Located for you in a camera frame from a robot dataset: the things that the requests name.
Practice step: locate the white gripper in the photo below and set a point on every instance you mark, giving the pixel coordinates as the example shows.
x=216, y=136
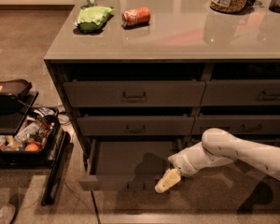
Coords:
x=184, y=165

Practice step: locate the drawer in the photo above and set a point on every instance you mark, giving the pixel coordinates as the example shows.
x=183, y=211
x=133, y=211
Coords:
x=239, y=124
x=133, y=93
x=128, y=164
x=241, y=92
x=135, y=125
x=193, y=140

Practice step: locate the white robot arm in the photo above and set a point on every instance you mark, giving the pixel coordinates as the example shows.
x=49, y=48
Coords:
x=269, y=166

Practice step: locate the grey drawer cabinet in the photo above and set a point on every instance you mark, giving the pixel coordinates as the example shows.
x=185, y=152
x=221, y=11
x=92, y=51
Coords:
x=185, y=40

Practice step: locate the black bar on floor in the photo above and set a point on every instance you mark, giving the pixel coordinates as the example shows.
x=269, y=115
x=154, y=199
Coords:
x=52, y=184

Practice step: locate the orange fruit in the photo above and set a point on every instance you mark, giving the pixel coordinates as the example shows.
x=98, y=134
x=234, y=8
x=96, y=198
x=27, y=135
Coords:
x=32, y=147

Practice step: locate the black bin of items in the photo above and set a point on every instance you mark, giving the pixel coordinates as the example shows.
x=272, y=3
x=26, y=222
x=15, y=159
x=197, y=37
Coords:
x=40, y=127

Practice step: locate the orange soda can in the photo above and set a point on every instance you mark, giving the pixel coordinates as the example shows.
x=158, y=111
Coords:
x=135, y=16

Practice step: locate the white sneaker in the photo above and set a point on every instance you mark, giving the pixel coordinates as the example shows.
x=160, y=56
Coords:
x=7, y=213

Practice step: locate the green chip bag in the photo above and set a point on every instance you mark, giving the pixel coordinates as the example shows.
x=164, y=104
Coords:
x=92, y=19

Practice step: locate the black tray with brown pouch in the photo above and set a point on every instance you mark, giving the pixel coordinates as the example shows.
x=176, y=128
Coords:
x=16, y=101

